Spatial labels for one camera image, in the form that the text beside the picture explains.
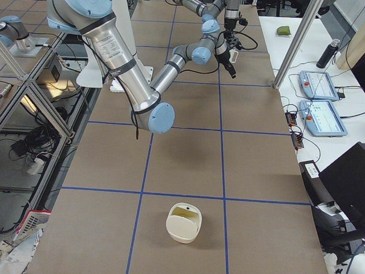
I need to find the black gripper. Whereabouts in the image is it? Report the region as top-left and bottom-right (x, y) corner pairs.
(224, 17), (248, 43)
(215, 39), (231, 67)

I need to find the white plastic mug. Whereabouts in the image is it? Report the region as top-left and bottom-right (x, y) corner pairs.
(229, 49), (239, 63)

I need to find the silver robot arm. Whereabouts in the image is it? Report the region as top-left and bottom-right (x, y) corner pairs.
(165, 0), (248, 49)
(47, 1), (240, 134)

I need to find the green cloth pouch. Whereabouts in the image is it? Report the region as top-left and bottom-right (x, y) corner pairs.
(276, 26), (291, 36)

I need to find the far blue teach pendant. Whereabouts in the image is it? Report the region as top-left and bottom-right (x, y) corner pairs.
(299, 71), (339, 101)

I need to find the blue teach pendant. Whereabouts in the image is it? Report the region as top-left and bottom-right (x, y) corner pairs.
(298, 100), (348, 137)
(299, 71), (339, 101)

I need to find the black water bottle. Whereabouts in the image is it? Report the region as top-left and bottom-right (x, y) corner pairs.
(316, 38), (341, 69)

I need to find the black orange terminal strip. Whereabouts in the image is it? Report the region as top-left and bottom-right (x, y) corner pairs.
(285, 111), (304, 151)

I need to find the near blue teach pendant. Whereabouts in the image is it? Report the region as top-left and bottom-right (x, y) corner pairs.
(298, 100), (348, 137)

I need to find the black monitor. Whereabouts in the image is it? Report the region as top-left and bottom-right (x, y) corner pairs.
(319, 142), (364, 229)

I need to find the aluminium frame post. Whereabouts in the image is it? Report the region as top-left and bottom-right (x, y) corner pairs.
(272, 0), (323, 90)

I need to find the white camera mast pedestal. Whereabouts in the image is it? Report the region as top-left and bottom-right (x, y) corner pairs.
(112, 0), (153, 88)

